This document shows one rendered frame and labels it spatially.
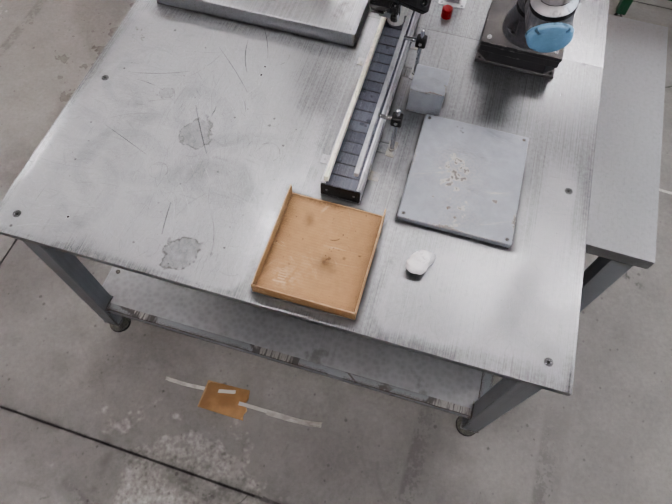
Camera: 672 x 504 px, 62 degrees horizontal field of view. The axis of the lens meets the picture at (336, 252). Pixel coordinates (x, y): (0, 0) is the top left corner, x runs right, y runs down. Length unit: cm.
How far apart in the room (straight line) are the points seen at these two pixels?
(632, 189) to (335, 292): 87
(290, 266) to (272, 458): 91
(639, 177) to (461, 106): 53
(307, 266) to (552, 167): 74
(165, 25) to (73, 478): 156
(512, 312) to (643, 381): 113
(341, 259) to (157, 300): 90
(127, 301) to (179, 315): 20
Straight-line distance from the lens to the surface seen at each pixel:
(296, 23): 187
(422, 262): 138
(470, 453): 217
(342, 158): 150
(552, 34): 162
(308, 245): 142
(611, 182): 172
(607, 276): 175
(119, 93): 182
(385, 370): 194
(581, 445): 230
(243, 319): 201
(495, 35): 185
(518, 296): 144
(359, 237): 143
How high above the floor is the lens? 209
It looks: 63 degrees down
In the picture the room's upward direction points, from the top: 3 degrees clockwise
